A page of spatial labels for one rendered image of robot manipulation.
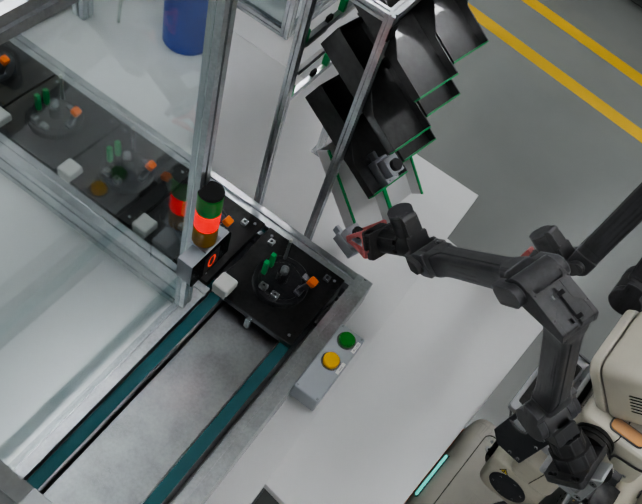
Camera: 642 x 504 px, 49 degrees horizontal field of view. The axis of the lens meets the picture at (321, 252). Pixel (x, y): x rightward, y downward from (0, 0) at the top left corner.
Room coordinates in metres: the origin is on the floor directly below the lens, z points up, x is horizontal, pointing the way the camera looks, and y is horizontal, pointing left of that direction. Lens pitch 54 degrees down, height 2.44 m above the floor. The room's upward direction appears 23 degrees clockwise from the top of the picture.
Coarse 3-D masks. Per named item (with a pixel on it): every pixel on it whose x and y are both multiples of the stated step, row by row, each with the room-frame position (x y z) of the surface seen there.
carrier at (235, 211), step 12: (228, 204) 1.08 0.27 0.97; (240, 216) 1.06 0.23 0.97; (252, 216) 1.07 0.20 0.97; (228, 228) 1.01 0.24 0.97; (240, 228) 1.02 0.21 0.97; (252, 228) 1.04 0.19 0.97; (240, 240) 0.99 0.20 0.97; (228, 252) 0.94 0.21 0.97; (216, 264) 0.90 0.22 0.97; (204, 276) 0.85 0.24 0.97
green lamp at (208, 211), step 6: (198, 198) 0.75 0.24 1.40; (198, 204) 0.75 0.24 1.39; (204, 204) 0.74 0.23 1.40; (210, 204) 0.74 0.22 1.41; (216, 204) 0.75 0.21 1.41; (222, 204) 0.77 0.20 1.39; (198, 210) 0.75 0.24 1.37; (204, 210) 0.74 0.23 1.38; (210, 210) 0.74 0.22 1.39; (216, 210) 0.75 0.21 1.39; (204, 216) 0.74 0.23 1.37; (210, 216) 0.74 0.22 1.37; (216, 216) 0.75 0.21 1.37
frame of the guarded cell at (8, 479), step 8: (0, 464) 0.09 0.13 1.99; (0, 472) 0.08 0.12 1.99; (8, 472) 0.09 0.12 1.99; (0, 480) 0.08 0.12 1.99; (8, 480) 0.08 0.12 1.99; (16, 480) 0.08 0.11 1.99; (24, 480) 0.09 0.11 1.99; (0, 488) 0.08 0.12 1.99; (8, 488) 0.08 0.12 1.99; (16, 488) 0.08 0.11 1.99; (24, 488) 0.08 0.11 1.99; (32, 488) 0.08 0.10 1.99; (0, 496) 0.07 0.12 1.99; (8, 496) 0.07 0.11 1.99; (16, 496) 0.08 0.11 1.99; (24, 496) 0.08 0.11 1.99; (32, 496) 0.08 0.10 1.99; (40, 496) 0.08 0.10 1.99
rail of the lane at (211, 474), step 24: (360, 288) 1.00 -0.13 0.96; (336, 312) 0.91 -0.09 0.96; (312, 336) 0.82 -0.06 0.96; (288, 360) 0.74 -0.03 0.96; (312, 360) 0.76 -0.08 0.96; (288, 384) 0.68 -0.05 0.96; (264, 408) 0.61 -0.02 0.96; (240, 432) 0.54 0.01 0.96; (216, 456) 0.47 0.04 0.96; (240, 456) 0.51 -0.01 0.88; (192, 480) 0.40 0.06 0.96; (216, 480) 0.42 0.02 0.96
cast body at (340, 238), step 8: (336, 232) 1.05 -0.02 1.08; (344, 232) 1.03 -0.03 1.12; (352, 232) 1.03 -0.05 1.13; (336, 240) 1.03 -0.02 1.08; (344, 240) 1.02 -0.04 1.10; (352, 240) 1.02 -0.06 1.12; (360, 240) 1.02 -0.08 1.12; (344, 248) 1.01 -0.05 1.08; (352, 248) 1.01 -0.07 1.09; (352, 256) 1.01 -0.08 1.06
